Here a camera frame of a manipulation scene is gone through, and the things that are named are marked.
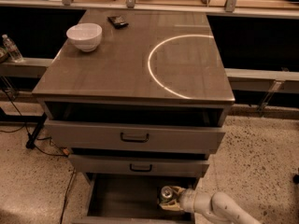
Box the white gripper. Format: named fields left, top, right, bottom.
left=160, top=186, right=198, bottom=213

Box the green soda can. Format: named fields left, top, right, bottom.
left=159, top=186, right=174, bottom=203

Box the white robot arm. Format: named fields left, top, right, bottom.
left=159, top=186, right=262, bottom=224

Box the middle grey drawer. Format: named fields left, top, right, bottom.
left=69, top=154, right=209, bottom=177

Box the grey drawer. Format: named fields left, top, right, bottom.
left=71, top=174, right=195, bottom=224
left=69, top=154, right=209, bottom=177
left=45, top=119, right=225, bottom=153

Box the top grey drawer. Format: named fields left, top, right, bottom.
left=45, top=119, right=225, bottom=153

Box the bottom grey drawer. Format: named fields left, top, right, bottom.
left=71, top=174, right=195, bottom=224

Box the grey drawer cabinet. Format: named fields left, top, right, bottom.
left=31, top=8, right=236, bottom=224

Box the black table leg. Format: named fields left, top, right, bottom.
left=26, top=114, right=47, bottom=149

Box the white bowl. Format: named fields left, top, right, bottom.
left=66, top=23, right=103, bottom=52

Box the black snack packet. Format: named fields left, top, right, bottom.
left=107, top=16, right=129, bottom=29

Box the clear water bottle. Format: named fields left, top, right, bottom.
left=2, top=35, right=23, bottom=63

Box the metal railing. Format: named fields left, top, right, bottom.
left=0, top=0, right=299, bottom=19

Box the black floor cable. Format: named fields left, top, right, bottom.
left=0, top=87, right=78, bottom=224

